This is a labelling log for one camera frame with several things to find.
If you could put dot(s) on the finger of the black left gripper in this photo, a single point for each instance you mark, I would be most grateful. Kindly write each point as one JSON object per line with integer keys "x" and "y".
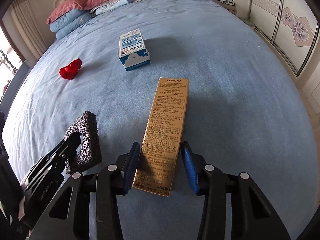
{"x": 65, "y": 148}

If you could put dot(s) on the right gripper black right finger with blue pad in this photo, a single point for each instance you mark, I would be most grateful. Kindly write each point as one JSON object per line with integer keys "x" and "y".
{"x": 253, "y": 216}

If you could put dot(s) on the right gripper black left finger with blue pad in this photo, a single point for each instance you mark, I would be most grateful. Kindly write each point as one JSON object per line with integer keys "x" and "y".
{"x": 67, "y": 215}

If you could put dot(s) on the black foam block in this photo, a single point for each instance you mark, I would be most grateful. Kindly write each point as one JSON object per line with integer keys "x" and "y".
{"x": 89, "y": 154}

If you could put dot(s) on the gold cosmetics box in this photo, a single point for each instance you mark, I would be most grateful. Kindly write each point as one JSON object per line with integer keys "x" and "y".
{"x": 162, "y": 137}

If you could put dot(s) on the red crumpled wrapper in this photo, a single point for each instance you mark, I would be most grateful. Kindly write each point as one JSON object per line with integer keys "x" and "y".
{"x": 71, "y": 70}

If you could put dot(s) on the blue bed sheet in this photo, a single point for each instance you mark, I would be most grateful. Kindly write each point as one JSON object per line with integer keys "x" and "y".
{"x": 160, "y": 72}

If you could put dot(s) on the white blue carton box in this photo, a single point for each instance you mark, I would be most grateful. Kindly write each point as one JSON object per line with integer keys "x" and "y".
{"x": 132, "y": 52}

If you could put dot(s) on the folded blue quilt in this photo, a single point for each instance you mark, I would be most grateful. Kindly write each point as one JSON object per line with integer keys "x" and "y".
{"x": 68, "y": 22}

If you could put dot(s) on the pink pillow left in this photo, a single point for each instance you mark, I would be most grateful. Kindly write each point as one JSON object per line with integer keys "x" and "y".
{"x": 65, "y": 7}

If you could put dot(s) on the beige curtain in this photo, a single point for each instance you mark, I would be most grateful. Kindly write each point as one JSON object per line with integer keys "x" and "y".
{"x": 25, "y": 21}

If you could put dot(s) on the white sliding wardrobe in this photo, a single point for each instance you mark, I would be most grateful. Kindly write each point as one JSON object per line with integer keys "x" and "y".
{"x": 291, "y": 28}

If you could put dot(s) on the grey bedside table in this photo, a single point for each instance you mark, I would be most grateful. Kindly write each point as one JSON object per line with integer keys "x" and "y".
{"x": 230, "y": 8}

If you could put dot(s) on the window with wooden frame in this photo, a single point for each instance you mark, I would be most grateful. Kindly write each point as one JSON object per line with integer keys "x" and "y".
{"x": 13, "y": 69}

